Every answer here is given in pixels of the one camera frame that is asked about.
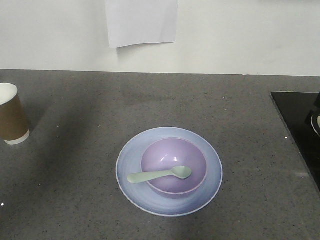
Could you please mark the purple plastic bowl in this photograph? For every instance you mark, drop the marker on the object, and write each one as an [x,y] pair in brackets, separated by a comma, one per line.
[167,153]

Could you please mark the pale green plastic spoon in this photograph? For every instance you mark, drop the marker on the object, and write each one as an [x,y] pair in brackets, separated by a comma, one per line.
[180,172]

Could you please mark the brown paper cup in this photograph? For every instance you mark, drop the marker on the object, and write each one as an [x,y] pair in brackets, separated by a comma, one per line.
[14,127]

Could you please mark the light blue plastic plate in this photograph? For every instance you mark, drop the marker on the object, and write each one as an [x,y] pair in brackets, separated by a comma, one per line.
[144,197]

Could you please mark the black gas stove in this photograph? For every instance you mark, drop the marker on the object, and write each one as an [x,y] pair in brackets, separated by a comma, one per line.
[301,114]

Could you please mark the white paper on wall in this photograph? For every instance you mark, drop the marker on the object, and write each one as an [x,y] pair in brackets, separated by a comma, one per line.
[136,22]

